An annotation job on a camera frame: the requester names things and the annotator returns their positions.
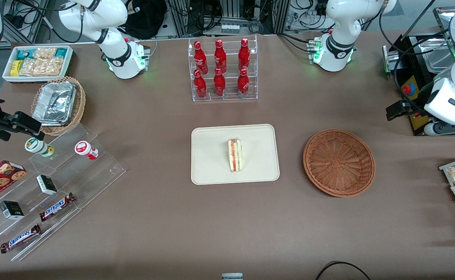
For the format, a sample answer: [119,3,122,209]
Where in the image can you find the clear acrylic bottle rack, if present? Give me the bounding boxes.
[188,35,258,103]

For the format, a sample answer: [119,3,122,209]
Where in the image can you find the small black box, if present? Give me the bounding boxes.
[36,175,58,196]
[0,201,25,221]

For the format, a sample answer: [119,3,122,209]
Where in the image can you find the red cola bottle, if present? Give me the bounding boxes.
[193,40,209,75]
[238,38,251,72]
[213,68,226,97]
[194,69,208,99]
[214,39,227,74]
[237,68,250,97]

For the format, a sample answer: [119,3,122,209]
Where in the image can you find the black hot dog machine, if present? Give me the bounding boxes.
[382,6,455,137]

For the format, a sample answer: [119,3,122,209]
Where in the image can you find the triangular sandwich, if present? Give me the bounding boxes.
[227,138,243,173]

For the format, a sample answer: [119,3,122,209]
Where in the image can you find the clear cracker bag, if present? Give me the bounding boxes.
[33,47,58,60]
[41,58,64,76]
[19,58,45,77]

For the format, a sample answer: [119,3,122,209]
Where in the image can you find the red cookie box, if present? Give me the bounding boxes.
[0,160,27,207]

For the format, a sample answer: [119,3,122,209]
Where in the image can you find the beige rectangular tray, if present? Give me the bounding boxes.
[191,124,281,186]

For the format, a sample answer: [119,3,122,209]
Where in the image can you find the black bag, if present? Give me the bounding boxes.
[119,0,168,40]

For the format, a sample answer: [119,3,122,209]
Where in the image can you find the brown snickers bar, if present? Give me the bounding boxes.
[0,224,42,254]
[39,192,76,222]

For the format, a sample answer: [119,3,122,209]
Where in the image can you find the light oval wicker basket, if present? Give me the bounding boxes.
[31,76,86,136]

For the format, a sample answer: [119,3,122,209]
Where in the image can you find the aluminium frame post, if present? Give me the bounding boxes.
[268,0,290,35]
[167,0,191,38]

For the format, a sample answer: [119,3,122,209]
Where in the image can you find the black floor cable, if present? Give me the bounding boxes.
[315,261,372,280]

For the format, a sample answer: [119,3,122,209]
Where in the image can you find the brown round wicker basket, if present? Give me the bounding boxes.
[303,129,376,198]

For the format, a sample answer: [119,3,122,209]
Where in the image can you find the stacked foil containers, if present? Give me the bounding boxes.
[32,81,77,126]

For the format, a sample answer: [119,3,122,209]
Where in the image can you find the red lid yogurt cup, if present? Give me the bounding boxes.
[75,141,99,160]

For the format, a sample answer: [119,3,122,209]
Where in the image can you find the green lid yogurt cup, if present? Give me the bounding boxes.
[25,137,55,158]

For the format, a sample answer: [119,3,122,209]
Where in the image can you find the steel machine pan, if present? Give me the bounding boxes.
[422,39,455,73]

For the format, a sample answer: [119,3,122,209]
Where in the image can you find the white snack bin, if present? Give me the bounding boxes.
[2,45,74,84]

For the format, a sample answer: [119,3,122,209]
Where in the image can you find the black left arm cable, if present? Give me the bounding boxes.
[378,0,455,114]

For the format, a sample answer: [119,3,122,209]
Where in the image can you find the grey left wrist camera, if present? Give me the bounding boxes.
[423,121,455,136]

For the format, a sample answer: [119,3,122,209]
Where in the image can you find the clear acrylic stepped stand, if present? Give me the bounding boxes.
[0,124,126,262]

